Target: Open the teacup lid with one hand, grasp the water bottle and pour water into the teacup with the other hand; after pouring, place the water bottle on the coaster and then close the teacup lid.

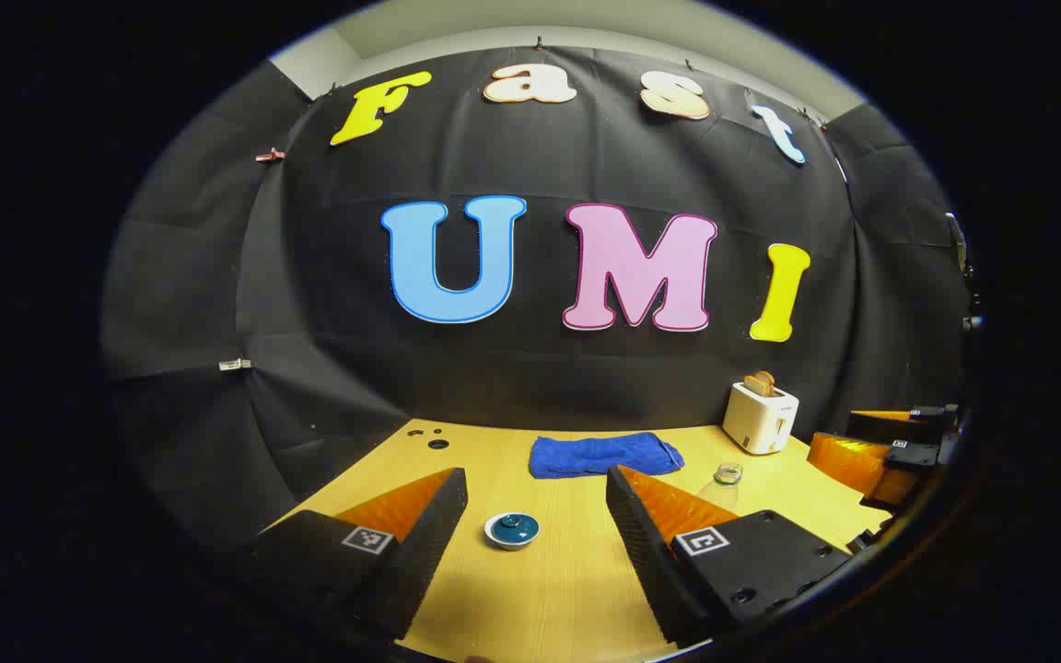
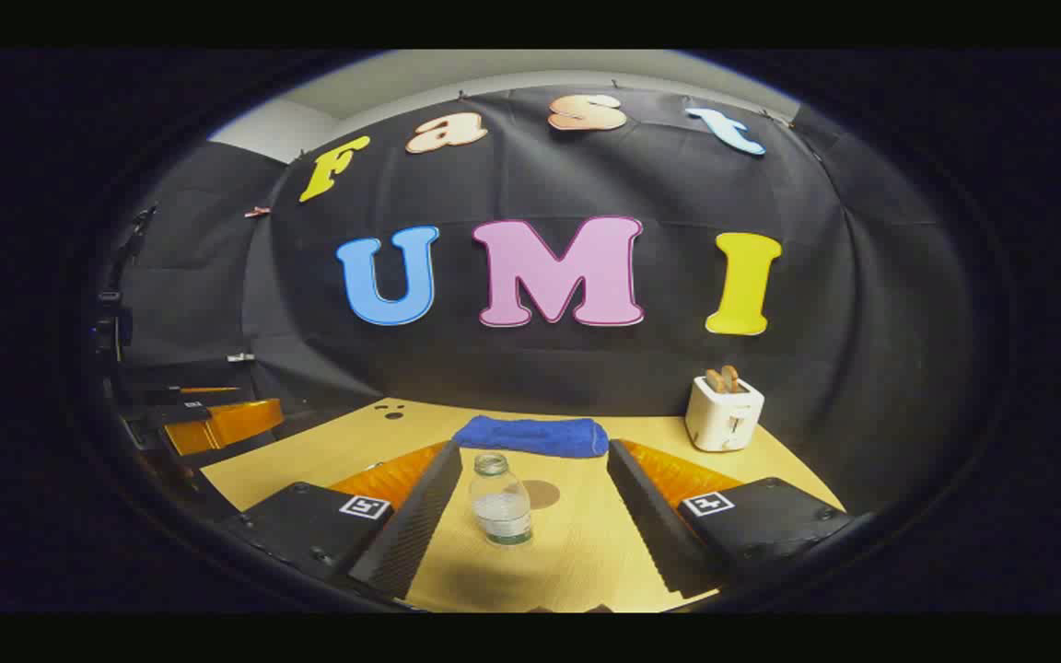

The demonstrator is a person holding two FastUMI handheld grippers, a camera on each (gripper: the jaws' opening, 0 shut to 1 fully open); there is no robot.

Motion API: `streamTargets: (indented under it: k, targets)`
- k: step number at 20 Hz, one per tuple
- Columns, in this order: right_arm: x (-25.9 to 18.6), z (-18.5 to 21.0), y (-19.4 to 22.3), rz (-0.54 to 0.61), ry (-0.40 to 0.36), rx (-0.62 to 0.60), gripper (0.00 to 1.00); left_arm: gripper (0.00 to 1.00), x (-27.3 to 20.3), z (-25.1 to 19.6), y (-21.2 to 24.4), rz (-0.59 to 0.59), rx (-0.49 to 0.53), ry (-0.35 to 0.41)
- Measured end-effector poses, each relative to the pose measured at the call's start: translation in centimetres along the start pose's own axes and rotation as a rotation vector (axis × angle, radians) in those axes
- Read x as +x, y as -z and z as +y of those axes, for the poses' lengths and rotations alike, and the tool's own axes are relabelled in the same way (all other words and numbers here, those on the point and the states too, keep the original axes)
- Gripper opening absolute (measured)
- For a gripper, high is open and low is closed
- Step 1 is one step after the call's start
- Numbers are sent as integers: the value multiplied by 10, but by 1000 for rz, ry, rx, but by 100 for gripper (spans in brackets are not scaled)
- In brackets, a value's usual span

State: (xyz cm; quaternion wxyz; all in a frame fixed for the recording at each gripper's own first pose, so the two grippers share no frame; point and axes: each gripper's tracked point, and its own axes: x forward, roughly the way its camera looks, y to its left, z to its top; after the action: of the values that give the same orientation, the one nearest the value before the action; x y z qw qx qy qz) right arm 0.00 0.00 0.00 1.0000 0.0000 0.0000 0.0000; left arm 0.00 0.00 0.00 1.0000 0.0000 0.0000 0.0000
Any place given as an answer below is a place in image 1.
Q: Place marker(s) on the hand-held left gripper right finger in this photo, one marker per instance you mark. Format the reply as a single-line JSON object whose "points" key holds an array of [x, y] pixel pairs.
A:
{"points": [[641, 552]]}

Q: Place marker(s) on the black backdrop cloth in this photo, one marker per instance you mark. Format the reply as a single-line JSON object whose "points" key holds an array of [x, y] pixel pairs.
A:
{"points": [[512, 368]]}

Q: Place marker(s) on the clear plastic water bottle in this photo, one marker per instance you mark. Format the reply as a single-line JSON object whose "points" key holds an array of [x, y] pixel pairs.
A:
{"points": [[726, 483]]}

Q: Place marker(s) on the white teacup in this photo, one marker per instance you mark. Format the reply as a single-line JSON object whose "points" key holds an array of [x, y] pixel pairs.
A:
{"points": [[499, 537]]}

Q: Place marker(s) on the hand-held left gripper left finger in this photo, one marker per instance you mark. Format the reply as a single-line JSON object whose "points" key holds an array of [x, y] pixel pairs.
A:
{"points": [[429, 543]]}

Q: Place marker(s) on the toast slice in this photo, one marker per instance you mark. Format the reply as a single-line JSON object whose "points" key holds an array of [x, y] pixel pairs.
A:
{"points": [[752, 385], [767, 381]]}

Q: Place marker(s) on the dark metal stand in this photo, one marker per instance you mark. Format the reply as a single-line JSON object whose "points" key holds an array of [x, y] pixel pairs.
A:
{"points": [[961, 258]]}

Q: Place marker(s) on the blue towel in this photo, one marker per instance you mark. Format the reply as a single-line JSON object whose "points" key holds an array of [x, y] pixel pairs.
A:
{"points": [[600, 455]]}

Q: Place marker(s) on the white clip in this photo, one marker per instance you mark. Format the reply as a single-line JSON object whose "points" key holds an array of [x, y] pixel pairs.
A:
{"points": [[236, 365]]}

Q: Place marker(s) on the dark teal teacup lid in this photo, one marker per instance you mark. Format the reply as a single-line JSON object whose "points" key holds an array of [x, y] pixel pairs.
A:
{"points": [[516, 526]]}

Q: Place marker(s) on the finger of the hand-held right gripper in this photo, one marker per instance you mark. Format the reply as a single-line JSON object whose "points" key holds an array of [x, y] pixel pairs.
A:
{"points": [[899, 425], [862, 465]]}

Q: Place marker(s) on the red clip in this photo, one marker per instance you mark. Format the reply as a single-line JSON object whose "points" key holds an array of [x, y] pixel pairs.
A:
{"points": [[270, 155]]}

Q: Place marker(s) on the white toaster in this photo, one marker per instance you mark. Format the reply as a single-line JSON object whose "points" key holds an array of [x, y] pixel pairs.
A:
{"points": [[759, 419]]}

